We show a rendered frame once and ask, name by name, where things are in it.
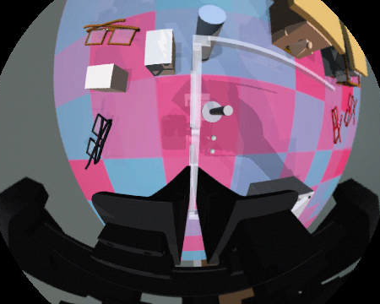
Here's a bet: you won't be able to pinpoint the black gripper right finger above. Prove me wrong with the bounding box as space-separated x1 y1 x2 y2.
196 168 299 264

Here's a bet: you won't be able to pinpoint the red-framed glasses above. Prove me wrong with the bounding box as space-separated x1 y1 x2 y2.
331 106 342 144

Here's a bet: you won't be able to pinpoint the orange-framed clear glasses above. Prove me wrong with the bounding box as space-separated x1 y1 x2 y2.
83 19 139 46

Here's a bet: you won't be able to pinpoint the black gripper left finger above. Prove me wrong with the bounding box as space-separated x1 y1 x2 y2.
92 166 191 266

